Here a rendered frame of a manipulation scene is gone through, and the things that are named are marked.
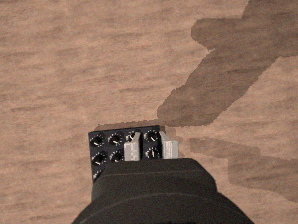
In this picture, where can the black knob box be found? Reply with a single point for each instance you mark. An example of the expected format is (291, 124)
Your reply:
(107, 146)

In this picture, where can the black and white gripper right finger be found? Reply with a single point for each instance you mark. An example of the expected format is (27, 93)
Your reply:
(168, 149)

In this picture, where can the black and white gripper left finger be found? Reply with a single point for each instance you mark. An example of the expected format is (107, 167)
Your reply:
(134, 150)

